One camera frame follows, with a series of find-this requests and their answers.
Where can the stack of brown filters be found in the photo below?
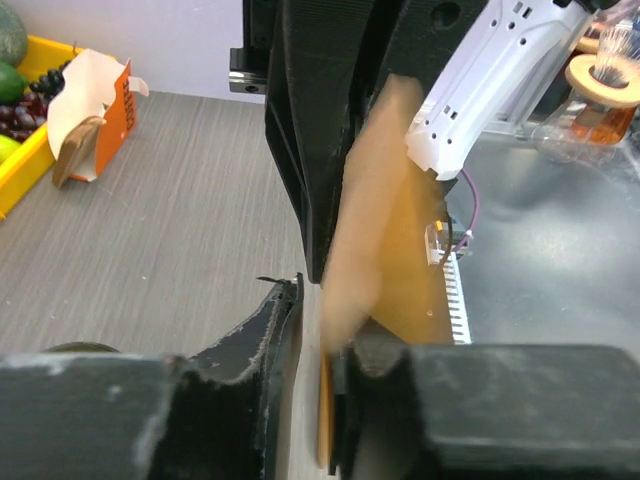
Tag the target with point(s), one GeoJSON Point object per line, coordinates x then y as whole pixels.
{"type": "Point", "coordinates": [75, 148]}

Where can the green avocado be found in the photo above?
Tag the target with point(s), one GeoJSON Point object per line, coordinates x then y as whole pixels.
{"type": "Point", "coordinates": [12, 84]}

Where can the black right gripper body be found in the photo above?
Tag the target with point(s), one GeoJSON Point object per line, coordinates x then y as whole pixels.
{"type": "Point", "coordinates": [248, 65]}

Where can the green textured melon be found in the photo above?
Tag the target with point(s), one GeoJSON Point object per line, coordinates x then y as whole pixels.
{"type": "Point", "coordinates": [13, 36]}

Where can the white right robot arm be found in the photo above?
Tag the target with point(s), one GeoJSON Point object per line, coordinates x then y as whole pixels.
{"type": "Point", "coordinates": [499, 71]}

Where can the orange coffee filter box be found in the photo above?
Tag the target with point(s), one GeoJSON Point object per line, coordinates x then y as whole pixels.
{"type": "Point", "coordinates": [96, 84]}

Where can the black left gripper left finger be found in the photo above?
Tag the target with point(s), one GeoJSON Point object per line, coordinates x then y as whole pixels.
{"type": "Point", "coordinates": [84, 410]}

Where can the white slotted cable duct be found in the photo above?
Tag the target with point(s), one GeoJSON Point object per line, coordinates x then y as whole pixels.
{"type": "Point", "coordinates": [461, 332]}

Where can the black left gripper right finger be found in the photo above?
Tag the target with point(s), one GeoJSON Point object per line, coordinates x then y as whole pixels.
{"type": "Point", "coordinates": [501, 411]}

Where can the yellow plastic fruit tray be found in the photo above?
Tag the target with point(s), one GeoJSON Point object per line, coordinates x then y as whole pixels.
{"type": "Point", "coordinates": [34, 158]}

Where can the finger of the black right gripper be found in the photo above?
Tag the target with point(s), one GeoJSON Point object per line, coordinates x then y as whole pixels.
{"type": "Point", "coordinates": [413, 39]}
{"type": "Point", "coordinates": [308, 124]}

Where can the brown paper coffee filter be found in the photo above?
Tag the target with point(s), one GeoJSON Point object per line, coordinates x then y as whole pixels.
{"type": "Point", "coordinates": [378, 265]}

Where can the dark purple grape bunch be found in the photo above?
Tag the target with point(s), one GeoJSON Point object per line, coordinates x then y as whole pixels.
{"type": "Point", "coordinates": [22, 119]}

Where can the light green apple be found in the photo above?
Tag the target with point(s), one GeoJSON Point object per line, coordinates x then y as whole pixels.
{"type": "Point", "coordinates": [8, 146]}

